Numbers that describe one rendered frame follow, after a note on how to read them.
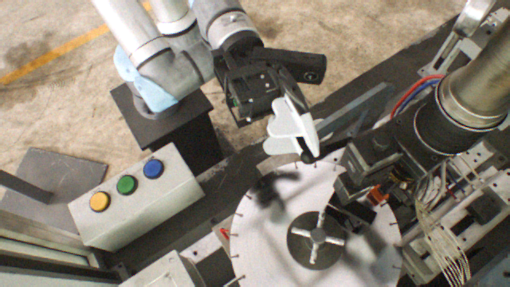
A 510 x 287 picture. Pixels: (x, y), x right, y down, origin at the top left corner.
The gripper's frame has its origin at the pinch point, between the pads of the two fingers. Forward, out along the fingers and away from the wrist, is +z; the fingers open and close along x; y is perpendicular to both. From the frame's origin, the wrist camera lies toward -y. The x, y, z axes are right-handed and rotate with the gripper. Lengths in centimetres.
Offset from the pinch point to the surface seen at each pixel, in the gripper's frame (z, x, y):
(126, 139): -91, -127, 34
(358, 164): 5.1, 3.7, -2.3
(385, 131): 3.1, 5.3, -6.9
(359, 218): 8.6, -18.6, -9.6
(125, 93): -59, -50, 23
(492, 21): -29, -30, -93
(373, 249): 14.2, -24.6, -11.6
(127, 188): -20.2, -34.6, 28.6
